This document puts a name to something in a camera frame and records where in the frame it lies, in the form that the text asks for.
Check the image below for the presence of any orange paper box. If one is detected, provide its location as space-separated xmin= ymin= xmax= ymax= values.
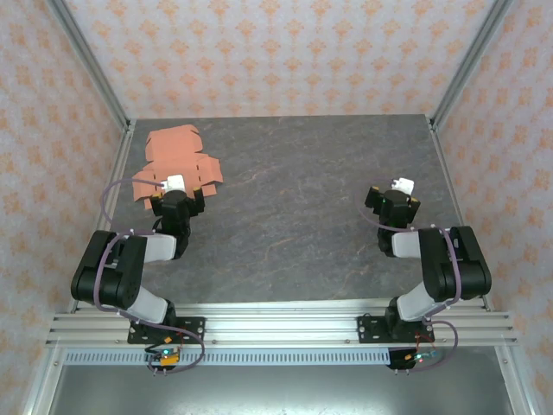
xmin=130 ymin=124 xmax=224 ymax=212

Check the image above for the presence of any grey metal sheet panel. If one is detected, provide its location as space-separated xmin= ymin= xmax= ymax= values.
xmin=47 ymin=365 xmax=515 ymax=415

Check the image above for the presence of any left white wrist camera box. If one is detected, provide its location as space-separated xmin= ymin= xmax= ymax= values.
xmin=162 ymin=174 xmax=186 ymax=194

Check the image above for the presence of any aluminium table side rail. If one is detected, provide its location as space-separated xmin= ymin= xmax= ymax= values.
xmin=67 ymin=124 xmax=137 ymax=315
xmin=425 ymin=116 xmax=493 ymax=312

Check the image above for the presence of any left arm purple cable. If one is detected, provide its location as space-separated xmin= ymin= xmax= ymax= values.
xmin=93 ymin=177 xmax=207 ymax=375

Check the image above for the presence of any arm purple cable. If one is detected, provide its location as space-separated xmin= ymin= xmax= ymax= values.
xmin=358 ymin=179 xmax=466 ymax=374
xmin=93 ymin=177 xmax=207 ymax=375

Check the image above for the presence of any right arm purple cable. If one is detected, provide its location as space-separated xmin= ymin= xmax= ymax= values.
xmin=358 ymin=179 xmax=466 ymax=374

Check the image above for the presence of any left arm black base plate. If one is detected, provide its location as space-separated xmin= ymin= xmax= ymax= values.
xmin=127 ymin=316 xmax=207 ymax=345

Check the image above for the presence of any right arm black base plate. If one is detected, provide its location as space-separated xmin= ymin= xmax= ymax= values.
xmin=357 ymin=314 xmax=435 ymax=345

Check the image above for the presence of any aluminium base rail beam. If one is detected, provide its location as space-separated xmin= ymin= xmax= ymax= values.
xmin=45 ymin=302 xmax=519 ymax=349

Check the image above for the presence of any aluminium frame post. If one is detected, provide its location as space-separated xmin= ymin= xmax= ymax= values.
xmin=45 ymin=0 xmax=135 ymax=133
xmin=429 ymin=0 xmax=518 ymax=131

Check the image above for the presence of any grey slotted cable duct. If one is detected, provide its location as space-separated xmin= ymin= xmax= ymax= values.
xmin=63 ymin=348 xmax=440 ymax=365

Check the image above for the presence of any aluminium frame leg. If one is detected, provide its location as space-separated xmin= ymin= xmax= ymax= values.
xmin=494 ymin=345 xmax=537 ymax=415
xmin=23 ymin=348 xmax=66 ymax=415

